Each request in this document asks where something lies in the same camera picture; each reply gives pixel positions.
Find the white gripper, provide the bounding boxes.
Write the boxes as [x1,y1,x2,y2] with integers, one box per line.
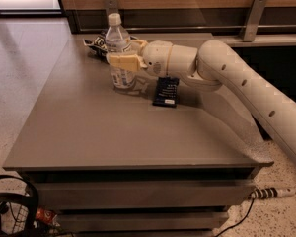
[107,39,173,77]

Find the clear plastic water bottle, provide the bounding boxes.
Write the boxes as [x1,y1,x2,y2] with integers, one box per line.
[105,13,134,90]

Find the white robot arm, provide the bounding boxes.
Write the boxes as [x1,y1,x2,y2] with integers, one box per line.
[107,39,296,166]

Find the blue crumpled chip bag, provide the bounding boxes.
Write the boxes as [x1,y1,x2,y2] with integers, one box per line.
[83,29,135,58]

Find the dark blue snack bar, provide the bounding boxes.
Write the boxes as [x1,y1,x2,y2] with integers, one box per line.
[152,77,180,108]

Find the grey drawer cabinet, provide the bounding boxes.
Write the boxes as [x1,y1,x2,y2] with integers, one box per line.
[4,39,272,237]

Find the low grey side shelf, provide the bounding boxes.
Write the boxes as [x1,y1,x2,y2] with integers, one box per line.
[214,34,296,47]

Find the upper grey drawer front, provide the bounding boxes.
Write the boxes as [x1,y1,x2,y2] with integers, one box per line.
[37,180,255,210]

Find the grey drawer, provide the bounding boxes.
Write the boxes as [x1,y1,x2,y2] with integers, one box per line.
[57,212,228,232]
[37,180,255,210]

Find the lower grey drawer front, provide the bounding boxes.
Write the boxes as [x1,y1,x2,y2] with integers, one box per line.
[57,212,228,232]

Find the orange snack packet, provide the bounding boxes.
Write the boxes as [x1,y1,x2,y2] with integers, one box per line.
[36,207,57,226]

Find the white power strip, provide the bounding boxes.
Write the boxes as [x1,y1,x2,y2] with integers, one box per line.
[248,188,296,199]

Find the left metal wall bracket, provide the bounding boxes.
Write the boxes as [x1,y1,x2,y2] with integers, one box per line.
[104,0,119,16]

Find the metal wall bracket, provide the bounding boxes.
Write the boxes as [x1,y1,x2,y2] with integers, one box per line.
[240,0,268,42]
[104,0,119,16]

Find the right metal wall bracket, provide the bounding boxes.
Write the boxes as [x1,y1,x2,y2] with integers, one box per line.
[240,0,268,42]

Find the black power cable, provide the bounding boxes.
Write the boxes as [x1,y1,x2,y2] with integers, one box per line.
[214,198,256,237]

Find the black wire basket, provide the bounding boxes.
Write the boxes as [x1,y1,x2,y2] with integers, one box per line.
[0,174,40,237]

